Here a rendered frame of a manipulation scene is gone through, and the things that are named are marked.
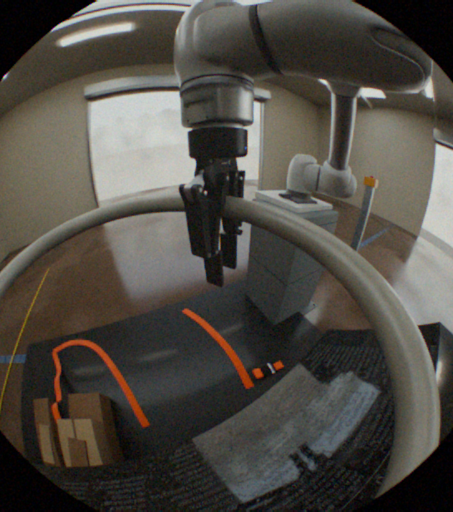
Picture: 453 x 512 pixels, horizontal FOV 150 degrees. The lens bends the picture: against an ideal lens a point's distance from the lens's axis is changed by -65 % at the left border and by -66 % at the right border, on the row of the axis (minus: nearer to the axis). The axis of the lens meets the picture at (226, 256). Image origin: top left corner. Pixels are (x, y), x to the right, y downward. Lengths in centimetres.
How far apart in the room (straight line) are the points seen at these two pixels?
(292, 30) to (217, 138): 14
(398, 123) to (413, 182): 199
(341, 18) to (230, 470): 49
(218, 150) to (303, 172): 81
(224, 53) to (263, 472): 47
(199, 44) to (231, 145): 13
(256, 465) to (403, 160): 688
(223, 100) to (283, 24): 10
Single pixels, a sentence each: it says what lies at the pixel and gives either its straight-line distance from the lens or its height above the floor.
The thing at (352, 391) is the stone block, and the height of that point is 75.
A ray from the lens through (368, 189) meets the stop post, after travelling 176.
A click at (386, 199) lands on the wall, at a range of 681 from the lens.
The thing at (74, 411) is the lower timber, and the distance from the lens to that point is 121.
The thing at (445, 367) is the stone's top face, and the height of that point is 85.
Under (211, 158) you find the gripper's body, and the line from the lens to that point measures 20.
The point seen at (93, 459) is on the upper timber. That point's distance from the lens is 101.
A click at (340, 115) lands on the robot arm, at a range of 79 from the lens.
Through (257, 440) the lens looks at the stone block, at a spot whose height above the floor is 70.
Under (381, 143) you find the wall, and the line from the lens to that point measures 708.
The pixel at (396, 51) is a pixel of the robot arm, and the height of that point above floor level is 116.
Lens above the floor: 103
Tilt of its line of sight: 32 degrees down
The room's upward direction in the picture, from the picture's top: straight up
